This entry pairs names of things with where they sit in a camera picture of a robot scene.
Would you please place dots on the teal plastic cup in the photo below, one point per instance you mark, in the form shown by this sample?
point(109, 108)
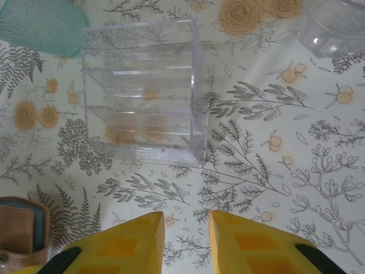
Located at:
point(37, 25)

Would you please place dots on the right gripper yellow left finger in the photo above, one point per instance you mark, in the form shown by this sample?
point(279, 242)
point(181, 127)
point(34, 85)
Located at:
point(128, 248)

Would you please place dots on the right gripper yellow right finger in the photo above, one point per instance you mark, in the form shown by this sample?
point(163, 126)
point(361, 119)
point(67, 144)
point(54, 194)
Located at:
point(242, 248)

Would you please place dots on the floral tablecloth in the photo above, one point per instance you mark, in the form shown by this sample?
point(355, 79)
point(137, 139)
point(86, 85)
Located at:
point(256, 142)

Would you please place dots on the clear plastic cup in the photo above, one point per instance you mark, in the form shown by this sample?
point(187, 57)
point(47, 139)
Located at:
point(333, 28)

